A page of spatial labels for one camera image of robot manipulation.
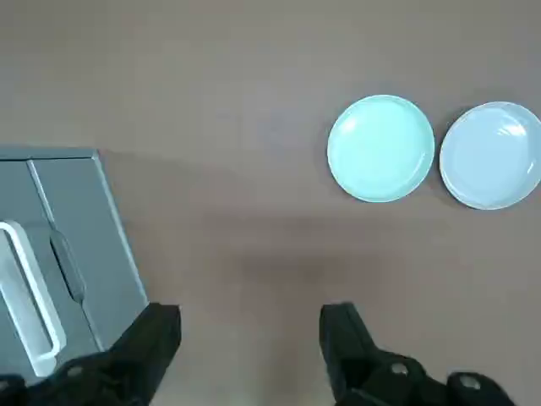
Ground white plate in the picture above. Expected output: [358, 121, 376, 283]
[439, 101, 541, 211]

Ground gray metal cabinet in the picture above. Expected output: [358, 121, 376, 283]
[0, 146, 150, 378]

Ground green plate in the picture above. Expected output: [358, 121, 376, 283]
[326, 94, 436, 203]

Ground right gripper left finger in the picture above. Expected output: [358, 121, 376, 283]
[0, 302, 183, 406]

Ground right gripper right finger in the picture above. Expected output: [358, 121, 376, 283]
[319, 301, 522, 406]

